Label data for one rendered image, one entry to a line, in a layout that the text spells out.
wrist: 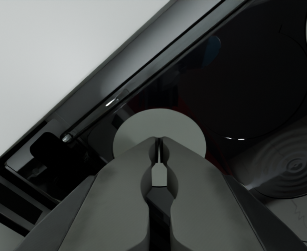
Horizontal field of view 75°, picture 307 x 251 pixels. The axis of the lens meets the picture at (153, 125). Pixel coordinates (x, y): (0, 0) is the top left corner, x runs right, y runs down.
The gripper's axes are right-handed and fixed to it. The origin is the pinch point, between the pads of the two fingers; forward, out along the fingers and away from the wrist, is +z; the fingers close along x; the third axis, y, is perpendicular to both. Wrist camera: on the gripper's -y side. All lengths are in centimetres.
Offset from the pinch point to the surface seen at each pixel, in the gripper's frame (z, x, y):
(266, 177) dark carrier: 7.4, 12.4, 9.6
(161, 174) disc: 7.3, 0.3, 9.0
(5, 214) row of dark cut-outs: 0.1, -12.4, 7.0
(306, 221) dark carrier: 7.4, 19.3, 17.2
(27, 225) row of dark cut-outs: 0.3, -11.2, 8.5
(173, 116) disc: 7.3, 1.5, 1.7
